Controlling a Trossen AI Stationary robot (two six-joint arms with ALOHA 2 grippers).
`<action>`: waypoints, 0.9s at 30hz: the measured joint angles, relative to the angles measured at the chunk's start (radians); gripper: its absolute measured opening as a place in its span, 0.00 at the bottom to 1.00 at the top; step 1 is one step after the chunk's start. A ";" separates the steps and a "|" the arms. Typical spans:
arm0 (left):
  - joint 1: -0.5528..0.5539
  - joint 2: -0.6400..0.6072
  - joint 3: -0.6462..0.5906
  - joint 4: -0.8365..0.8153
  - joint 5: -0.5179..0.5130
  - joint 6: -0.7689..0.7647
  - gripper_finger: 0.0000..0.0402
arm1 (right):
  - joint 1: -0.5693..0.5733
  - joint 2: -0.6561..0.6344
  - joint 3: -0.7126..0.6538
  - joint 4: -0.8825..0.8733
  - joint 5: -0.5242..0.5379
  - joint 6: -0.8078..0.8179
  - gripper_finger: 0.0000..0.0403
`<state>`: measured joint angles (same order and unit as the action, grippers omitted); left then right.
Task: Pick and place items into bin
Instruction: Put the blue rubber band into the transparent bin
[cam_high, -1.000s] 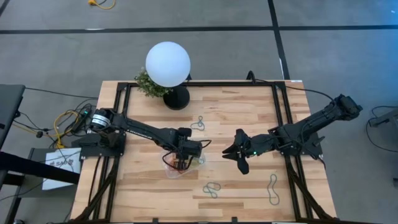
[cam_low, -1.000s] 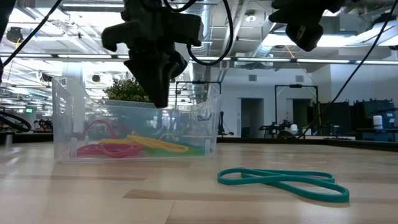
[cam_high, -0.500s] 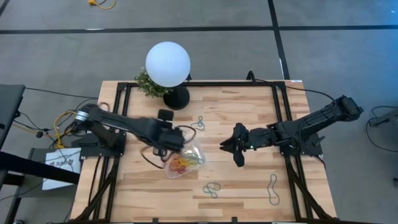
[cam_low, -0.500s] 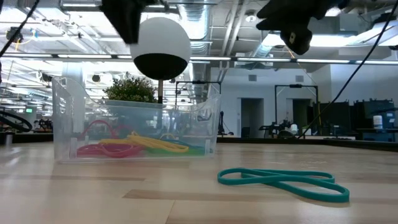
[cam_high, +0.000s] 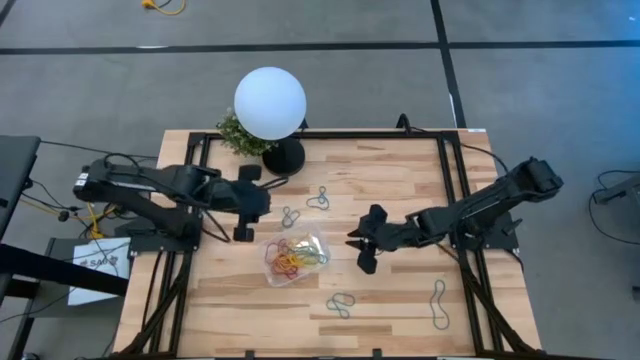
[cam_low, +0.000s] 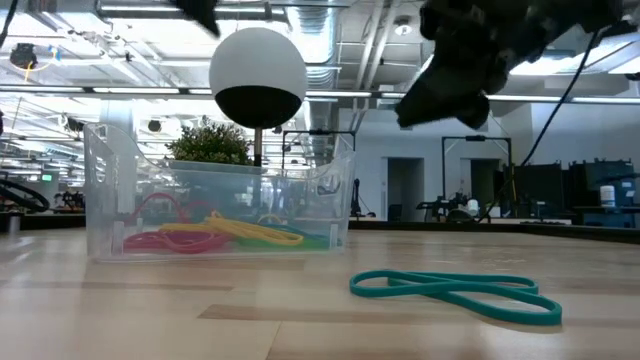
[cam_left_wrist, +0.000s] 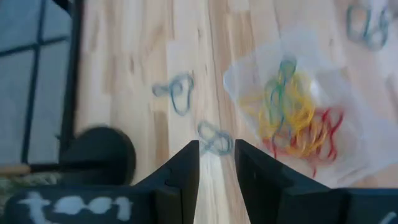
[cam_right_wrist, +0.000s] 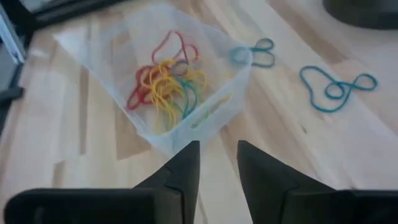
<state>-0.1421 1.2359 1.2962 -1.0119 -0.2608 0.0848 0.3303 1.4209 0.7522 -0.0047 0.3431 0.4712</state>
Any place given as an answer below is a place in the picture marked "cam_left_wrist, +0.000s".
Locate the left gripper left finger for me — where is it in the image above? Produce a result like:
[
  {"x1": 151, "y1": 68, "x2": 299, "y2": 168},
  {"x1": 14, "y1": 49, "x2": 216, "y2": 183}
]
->
[{"x1": 132, "y1": 139, "x2": 200, "y2": 224}]

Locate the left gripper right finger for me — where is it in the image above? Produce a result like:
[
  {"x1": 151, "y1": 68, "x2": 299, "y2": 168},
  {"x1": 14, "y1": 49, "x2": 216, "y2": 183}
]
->
[{"x1": 234, "y1": 139, "x2": 348, "y2": 224}]

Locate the red rubber band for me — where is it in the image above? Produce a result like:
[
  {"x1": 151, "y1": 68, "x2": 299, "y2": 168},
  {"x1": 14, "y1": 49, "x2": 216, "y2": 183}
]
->
[
  {"x1": 310, "y1": 107, "x2": 345, "y2": 162},
  {"x1": 262, "y1": 136, "x2": 317, "y2": 178}
]

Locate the yellow rubber band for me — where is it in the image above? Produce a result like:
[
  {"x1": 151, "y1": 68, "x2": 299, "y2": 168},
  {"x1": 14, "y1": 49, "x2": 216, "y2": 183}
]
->
[
  {"x1": 285, "y1": 124, "x2": 327, "y2": 156},
  {"x1": 241, "y1": 93, "x2": 280, "y2": 138},
  {"x1": 279, "y1": 73, "x2": 317, "y2": 131}
]

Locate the large dark teal rubber band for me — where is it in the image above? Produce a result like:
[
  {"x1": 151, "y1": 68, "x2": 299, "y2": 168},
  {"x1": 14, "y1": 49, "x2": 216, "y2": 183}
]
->
[{"x1": 269, "y1": 57, "x2": 299, "y2": 150}]

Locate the green rubber band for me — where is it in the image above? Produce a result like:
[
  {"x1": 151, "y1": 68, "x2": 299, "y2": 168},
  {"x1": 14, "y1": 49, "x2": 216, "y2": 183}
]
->
[{"x1": 263, "y1": 77, "x2": 292, "y2": 125}]

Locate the white globe table lamp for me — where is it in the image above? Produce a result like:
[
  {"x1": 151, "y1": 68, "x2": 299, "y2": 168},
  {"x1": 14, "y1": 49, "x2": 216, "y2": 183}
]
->
[{"x1": 58, "y1": 126, "x2": 137, "y2": 187}]

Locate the clear plastic bag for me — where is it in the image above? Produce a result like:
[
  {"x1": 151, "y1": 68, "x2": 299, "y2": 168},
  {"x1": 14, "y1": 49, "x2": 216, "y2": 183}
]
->
[{"x1": 222, "y1": 26, "x2": 398, "y2": 189}]

